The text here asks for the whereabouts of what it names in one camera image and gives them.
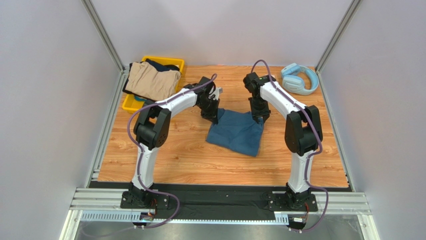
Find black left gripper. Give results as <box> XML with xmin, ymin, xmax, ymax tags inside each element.
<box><xmin>197</xmin><ymin>97</ymin><xmax>220</xmax><ymax>124</ymax></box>

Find blue t-shirt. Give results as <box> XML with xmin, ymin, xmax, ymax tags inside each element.
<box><xmin>205</xmin><ymin>108</ymin><xmax>264</xmax><ymax>157</ymax></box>

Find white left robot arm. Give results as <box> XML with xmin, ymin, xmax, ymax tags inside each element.
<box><xmin>121</xmin><ymin>74</ymin><xmax>222</xmax><ymax>209</ymax></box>

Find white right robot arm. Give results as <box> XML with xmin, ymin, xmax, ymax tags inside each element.
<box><xmin>243</xmin><ymin>72</ymin><xmax>322</xmax><ymax>211</ymax></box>

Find light blue headphones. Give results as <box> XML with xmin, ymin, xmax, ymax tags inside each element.
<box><xmin>280</xmin><ymin>63</ymin><xmax>319</xmax><ymax>96</ymax></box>

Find black folded t-shirt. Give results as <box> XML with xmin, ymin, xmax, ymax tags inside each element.
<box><xmin>122</xmin><ymin>58</ymin><xmax>181</xmax><ymax>103</ymax></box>

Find beige folded t-shirt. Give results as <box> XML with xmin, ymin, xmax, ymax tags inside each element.
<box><xmin>125</xmin><ymin>61</ymin><xmax>182</xmax><ymax>102</ymax></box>

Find yellow plastic bin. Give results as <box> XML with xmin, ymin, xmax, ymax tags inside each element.
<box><xmin>122</xmin><ymin>55</ymin><xmax>185</xmax><ymax>113</ymax></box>

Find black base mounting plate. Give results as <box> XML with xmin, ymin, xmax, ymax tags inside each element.
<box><xmin>89</xmin><ymin>181</ymin><xmax>319</xmax><ymax>221</ymax></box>

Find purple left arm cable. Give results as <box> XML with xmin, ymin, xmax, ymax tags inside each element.
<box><xmin>126</xmin><ymin>73</ymin><xmax>218</xmax><ymax>230</ymax></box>

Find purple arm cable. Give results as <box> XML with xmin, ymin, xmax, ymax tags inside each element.
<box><xmin>250</xmin><ymin>59</ymin><xmax>330</xmax><ymax>233</ymax></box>
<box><xmin>126</xmin><ymin>73</ymin><xmax>218</xmax><ymax>230</ymax></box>

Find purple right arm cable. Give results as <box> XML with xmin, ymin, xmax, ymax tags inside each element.
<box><xmin>250</xmin><ymin>59</ymin><xmax>330</xmax><ymax>233</ymax></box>

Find aluminium right corner post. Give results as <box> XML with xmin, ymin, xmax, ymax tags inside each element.
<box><xmin>315</xmin><ymin>0</ymin><xmax>363</xmax><ymax>74</ymax></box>

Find aluminium corner post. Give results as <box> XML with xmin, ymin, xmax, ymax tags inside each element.
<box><xmin>81</xmin><ymin>0</ymin><xmax>126</xmax><ymax>73</ymax></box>
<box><xmin>315</xmin><ymin>0</ymin><xmax>363</xmax><ymax>74</ymax></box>

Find aluminium front frame rail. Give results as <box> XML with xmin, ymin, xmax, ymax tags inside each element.
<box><xmin>70</xmin><ymin>188</ymin><xmax>371</xmax><ymax>225</ymax></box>

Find aluminium left corner post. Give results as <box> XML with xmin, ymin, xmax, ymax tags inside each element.
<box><xmin>81</xmin><ymin>0</ymin><xmax>126</xmax><ymax>73</ymax></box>

